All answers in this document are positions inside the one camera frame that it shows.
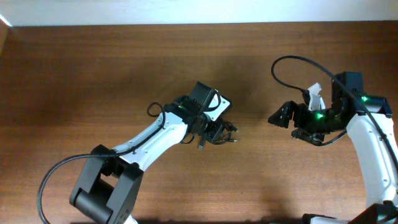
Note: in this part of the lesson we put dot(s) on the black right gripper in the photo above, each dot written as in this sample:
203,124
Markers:
298,116

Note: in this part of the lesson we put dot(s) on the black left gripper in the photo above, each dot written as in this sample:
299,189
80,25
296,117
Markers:
216,134

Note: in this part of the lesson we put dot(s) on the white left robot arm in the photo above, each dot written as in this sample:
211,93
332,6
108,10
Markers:
107,187

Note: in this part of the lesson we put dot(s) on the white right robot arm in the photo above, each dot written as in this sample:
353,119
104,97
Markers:
367,120

